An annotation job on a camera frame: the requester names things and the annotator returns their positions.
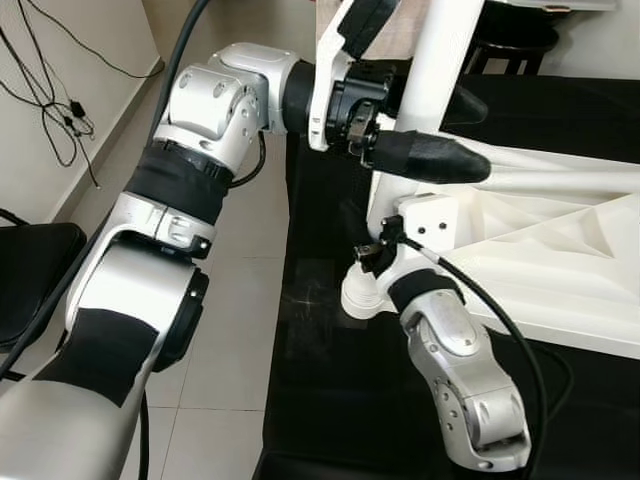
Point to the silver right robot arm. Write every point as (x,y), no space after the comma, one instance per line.
(470,390)

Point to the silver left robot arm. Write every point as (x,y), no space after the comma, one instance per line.
(200,110)

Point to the black stool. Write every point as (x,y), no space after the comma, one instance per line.
(520,40)

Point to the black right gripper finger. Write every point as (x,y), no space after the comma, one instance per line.
(358,220)

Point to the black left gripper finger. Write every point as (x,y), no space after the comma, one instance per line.
(472,106)
(430,158)

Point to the black chair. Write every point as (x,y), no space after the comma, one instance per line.
(35,280)

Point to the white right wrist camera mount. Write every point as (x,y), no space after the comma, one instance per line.
(435,215)

